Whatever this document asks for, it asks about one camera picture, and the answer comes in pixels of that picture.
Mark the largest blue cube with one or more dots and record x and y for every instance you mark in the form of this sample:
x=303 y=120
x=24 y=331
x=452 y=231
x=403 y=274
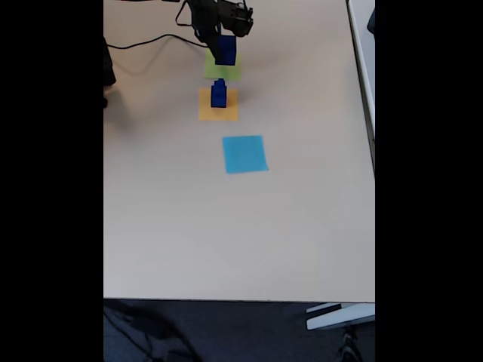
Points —
x=230 y=49

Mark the small blue cube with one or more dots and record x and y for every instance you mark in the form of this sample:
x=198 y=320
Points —
x=219 y=88

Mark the large blue cube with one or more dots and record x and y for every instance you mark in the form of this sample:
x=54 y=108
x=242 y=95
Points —
x=218 y=101

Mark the green paper square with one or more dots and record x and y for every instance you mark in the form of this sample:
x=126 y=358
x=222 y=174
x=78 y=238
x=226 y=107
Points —
x=211 y=71

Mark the orange paper square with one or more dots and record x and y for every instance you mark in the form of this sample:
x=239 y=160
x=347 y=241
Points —
x=205 y=113

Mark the light blue paper square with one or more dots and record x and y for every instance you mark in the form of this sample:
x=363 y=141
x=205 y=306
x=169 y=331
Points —
x=245 y=154

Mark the white side desk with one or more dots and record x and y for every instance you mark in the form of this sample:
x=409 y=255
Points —
x=364 y=56

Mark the dark blue object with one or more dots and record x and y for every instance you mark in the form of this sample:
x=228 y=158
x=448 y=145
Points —
x=372 y=20

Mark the white table foot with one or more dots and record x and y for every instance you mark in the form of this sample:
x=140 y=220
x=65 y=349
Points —
x=339 y=316

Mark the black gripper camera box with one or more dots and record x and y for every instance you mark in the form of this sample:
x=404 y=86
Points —
x=237 y=17

